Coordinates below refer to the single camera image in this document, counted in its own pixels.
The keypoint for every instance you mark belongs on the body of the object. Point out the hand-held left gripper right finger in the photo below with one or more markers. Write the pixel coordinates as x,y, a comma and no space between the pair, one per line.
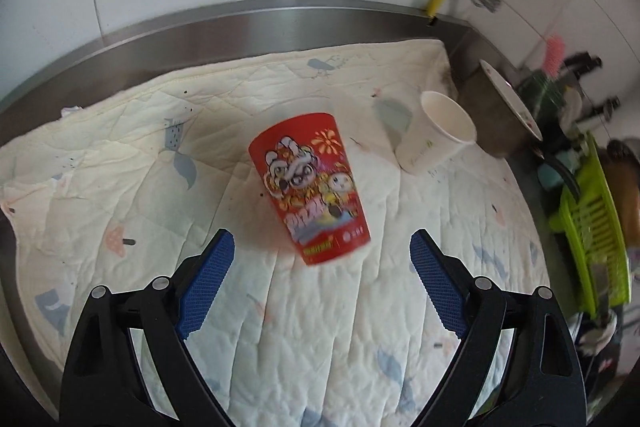
435,282

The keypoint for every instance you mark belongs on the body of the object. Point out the teal bottle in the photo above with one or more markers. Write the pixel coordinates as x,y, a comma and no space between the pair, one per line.
550,179

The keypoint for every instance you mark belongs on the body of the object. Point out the white paper cup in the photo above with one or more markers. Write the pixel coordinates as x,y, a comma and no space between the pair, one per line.
425,147

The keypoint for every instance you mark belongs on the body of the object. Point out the glass utensil jar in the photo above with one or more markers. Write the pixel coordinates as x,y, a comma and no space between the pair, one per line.
540,92

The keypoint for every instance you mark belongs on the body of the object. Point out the white rag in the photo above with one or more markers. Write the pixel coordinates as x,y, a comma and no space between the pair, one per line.
597,334

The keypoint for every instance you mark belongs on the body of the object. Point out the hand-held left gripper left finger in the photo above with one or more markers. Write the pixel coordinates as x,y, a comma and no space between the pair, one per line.
207,287

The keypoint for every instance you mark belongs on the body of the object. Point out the green dish rack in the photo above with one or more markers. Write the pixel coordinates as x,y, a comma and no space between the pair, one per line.
595,227

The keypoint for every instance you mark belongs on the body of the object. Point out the white quilted mat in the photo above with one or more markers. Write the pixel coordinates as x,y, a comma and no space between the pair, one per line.
300,357

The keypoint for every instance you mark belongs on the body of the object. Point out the brown enamel pot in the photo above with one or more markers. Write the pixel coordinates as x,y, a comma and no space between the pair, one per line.
492,122

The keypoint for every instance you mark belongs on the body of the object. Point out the brown clay pot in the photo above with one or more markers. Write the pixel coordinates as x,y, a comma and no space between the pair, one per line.
625,187

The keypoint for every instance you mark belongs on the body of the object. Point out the red cartoon print cup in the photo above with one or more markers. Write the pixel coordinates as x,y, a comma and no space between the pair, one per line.
305,182

